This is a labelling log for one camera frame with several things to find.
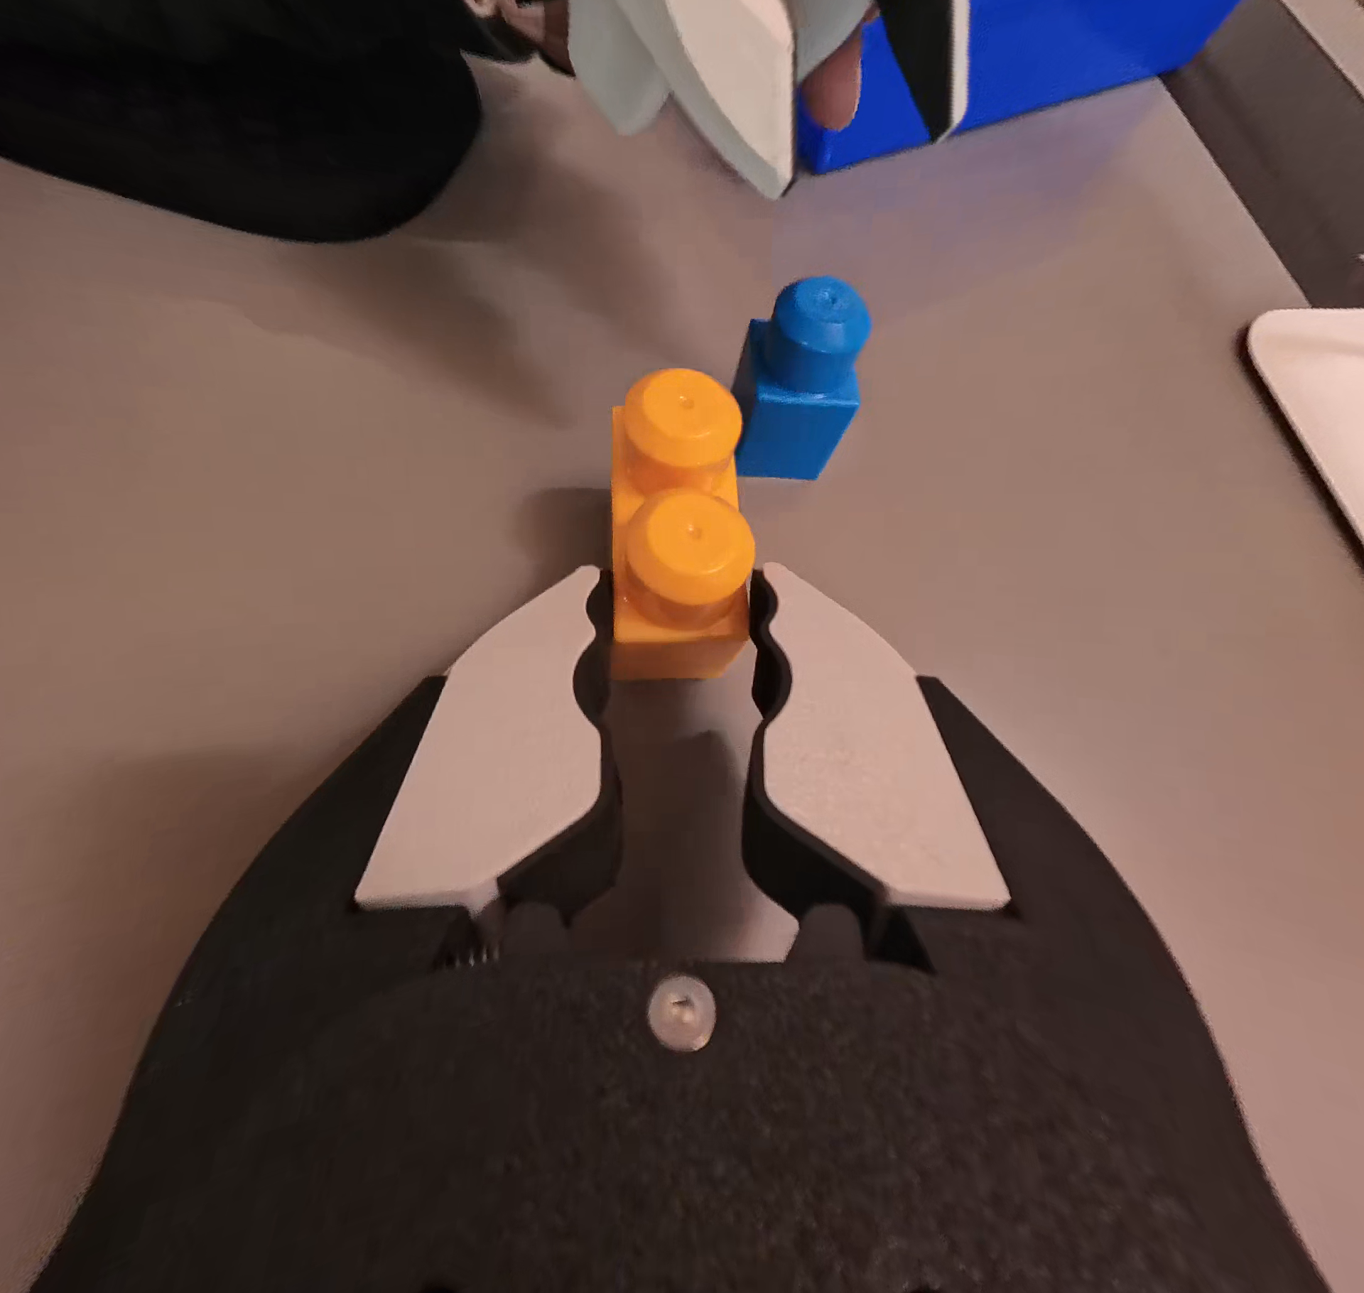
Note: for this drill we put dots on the person's left forearm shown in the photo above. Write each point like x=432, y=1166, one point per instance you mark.
x=213, y=89

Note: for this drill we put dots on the orange two-stud mega block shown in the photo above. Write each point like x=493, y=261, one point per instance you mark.
x=676, y=612

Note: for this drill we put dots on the person's left hand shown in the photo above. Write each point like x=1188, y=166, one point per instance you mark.
x=837, y=95

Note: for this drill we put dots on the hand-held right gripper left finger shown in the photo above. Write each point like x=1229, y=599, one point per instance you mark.
x=500, y=771

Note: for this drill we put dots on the blue plastic bin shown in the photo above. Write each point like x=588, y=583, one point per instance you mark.
x=1097, y=25

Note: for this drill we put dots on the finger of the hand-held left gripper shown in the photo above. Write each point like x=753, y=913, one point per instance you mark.
x=947, y=15
x=703, y=25

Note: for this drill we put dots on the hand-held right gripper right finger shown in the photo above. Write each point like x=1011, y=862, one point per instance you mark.
x=874, y=782

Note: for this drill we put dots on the blue one-stud mega block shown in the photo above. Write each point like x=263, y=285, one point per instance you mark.
x=798, y=409

